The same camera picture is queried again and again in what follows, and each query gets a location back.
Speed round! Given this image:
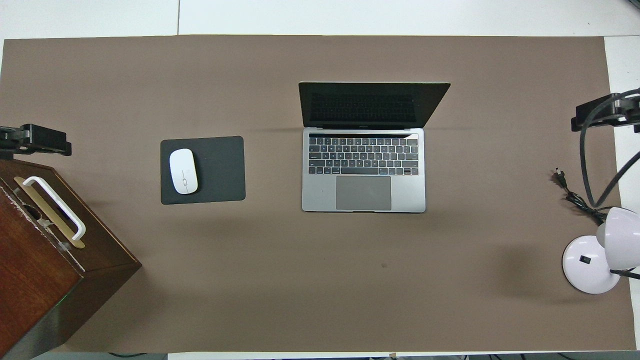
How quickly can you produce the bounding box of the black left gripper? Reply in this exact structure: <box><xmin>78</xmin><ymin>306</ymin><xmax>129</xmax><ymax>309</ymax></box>
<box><xmin>0</xmin><ymin>124</ymin><xmax>73</xmax><ymax>157</ymax></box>

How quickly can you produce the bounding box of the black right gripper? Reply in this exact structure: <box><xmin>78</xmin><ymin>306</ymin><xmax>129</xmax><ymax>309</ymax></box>
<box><xmin>571</xmin><ymin>93</ymin><xmax>640</xmax><ymax>133</ymax></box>

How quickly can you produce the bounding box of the grey laptop computer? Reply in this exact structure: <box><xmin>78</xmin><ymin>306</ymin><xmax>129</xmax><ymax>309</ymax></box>
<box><xmin>298</xmin><ymin>81</ymin><xmax>451</xmax><ymax>214</ymax></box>

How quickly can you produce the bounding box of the white computer mouse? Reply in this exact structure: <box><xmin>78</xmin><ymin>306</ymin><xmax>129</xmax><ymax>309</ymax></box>
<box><xmin>169</xmin><ymin>148</ymin><xmax>199</xmax><ymax>195</ymax></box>

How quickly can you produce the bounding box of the dark wooden box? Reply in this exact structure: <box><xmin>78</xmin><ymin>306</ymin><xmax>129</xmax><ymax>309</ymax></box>
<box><xmin>0</xmin><ymin>157</ymin><xmax>143</xmax><ymax>360</ymax></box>

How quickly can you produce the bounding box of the white desk lamp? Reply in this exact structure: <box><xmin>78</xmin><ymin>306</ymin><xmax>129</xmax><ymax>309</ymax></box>
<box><xmin>562</xmin><ymin>206</ymin><xmax>640</xmax><ymax>295</ymax></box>

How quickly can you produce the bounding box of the black mouse pad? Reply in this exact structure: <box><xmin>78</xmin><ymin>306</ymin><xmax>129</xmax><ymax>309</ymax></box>
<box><xmin>160</xmin><ymin>135</ymin><xmax>246</xmax><ymax>206</ymax></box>

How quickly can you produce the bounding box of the large brown table mat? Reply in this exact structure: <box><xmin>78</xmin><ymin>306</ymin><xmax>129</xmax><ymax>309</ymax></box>
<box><xmin>0</xmin><ymin>34</ymin><xmax>637</xmax><ymax>354</ymax></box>

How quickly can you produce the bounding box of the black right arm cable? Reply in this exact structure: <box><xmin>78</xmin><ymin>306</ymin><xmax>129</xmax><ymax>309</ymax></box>
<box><xmin>579</xmin><ymin>92</ymin><xmax>640</xmax><ymax>208</ymax></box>

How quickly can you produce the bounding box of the white box handle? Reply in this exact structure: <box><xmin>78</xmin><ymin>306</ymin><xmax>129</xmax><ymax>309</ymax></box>
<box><xmin>22</xmin><ymin>176</ymin><xmax>87</xmax><ymax>242</ymax></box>

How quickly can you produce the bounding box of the gold handle plate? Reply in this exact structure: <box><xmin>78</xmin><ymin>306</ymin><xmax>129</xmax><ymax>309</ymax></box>
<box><xmin>13</xmin><ymin>176</ymin><xmax>86</xmax><ymax>249</ymax></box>

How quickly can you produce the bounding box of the black lamp power cable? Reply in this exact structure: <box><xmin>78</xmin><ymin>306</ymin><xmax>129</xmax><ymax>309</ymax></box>
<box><xmin>553</xmin><ymin>168</ymin><xmax>609</xmax><ymax>225</ymax></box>

